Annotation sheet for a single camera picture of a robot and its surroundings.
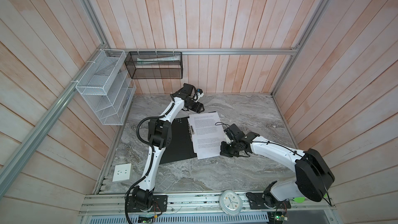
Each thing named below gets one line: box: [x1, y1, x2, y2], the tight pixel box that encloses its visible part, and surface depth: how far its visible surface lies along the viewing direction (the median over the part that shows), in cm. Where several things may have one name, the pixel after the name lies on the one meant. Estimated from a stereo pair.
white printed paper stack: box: [187, 112, 226, 160], surface depth 100 cm
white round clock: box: [218, 189, 244, 217], surface depth 73 cm
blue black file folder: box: [159, 116, 198, 165], surface depth 94 cm
